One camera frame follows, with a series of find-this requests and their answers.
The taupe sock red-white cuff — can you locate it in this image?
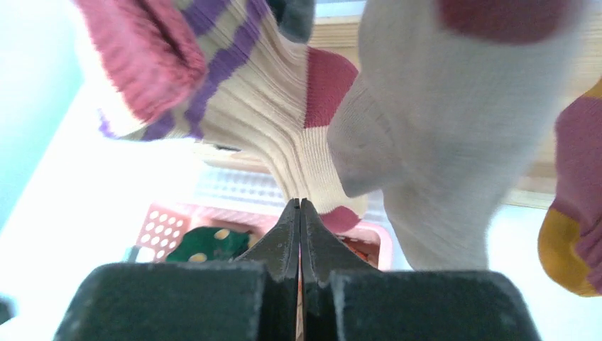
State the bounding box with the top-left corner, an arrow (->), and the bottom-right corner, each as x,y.
327,1 -> 592,270

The green yellow dotted sock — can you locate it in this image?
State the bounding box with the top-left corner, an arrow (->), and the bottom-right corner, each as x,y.
165,227 -> 251,262

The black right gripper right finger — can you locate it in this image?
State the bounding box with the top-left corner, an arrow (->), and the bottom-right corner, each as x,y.
300,200 -> 540,340

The wooden hanger rack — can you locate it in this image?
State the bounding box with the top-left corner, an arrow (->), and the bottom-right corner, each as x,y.
193,3 -> 601,208

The maroon sock orange toe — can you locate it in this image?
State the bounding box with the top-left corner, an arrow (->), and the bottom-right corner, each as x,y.
538,82 -> 601,297

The pink perforated plastic basket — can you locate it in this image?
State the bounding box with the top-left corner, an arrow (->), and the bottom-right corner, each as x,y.
134,201 -> 393,271

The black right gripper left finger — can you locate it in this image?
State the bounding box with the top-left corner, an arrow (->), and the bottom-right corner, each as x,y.
55,199 -> 300,340

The beige purple striped sock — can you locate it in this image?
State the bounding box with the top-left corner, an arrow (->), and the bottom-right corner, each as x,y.
75,1 -> 368,232

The grey sock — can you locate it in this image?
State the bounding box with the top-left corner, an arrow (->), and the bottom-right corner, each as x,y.
266,0 -> 316,43

